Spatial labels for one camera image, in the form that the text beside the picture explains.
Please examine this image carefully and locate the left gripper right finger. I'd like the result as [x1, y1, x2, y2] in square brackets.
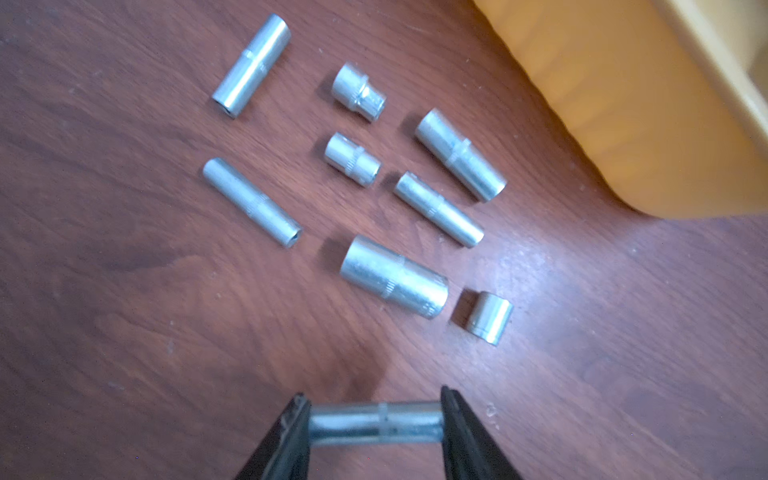
[440, 386, 523, 480]

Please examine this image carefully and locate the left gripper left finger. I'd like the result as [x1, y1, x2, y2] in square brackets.
[235, 393, 311, 480]

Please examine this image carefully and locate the silver socket lowest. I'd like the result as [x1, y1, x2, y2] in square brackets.
[465, 291, 514, 346]

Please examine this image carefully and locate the slim silver socket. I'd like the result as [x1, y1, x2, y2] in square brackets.
[203, 158, 303, 248]

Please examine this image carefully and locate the short silver socket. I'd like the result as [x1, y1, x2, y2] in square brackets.
[324, 133, 381, 187]
[331, 63, 387, 122]

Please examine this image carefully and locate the long silver socket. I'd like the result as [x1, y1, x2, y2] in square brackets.
[212, 14, 291, 118]

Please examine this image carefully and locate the yellow plastic tray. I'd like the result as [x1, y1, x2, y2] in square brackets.
[479, 1, 767, 219]

